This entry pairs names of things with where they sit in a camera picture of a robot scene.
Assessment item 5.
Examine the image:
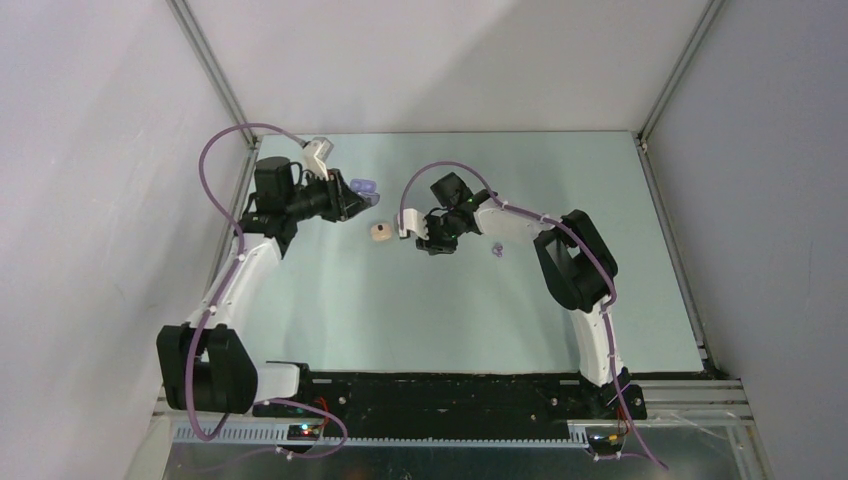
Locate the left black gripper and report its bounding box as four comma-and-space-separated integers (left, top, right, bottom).
284, 167, 370, 223

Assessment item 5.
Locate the beige earbud charging case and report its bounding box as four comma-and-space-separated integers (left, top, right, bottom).
369, 223, 393, 242

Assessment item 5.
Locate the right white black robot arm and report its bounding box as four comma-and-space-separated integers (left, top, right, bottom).
397, 173, 647, 422

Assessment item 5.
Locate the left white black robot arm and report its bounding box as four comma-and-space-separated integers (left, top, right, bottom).
156, 156, 379, 417

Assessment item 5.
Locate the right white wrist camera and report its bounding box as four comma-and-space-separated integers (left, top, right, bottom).
396, 208, 429, 240

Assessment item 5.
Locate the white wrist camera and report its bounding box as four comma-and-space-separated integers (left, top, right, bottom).
302, 137, 334, 180
396, 208, 429, 240

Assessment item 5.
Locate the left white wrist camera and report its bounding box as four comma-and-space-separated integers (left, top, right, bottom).
302, 137, 334, 180

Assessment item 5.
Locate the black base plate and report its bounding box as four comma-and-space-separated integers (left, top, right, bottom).
253, 371, 620, 439

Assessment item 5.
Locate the left aluminium corner post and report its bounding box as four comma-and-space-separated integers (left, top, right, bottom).
165, 0, 248, 124

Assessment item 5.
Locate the aluminium corner post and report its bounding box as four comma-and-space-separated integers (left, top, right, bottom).
636, 0, 727, 143
165, 0, 248, 124

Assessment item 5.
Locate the grey cable duct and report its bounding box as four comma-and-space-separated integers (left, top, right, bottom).
209, 423, 589, 449

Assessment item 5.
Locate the aluminium frame rail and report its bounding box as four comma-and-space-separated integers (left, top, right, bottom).
152, 377, 757, 425

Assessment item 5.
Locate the right aluminium corner post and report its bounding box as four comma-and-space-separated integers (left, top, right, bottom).
636, 0, 727, 143

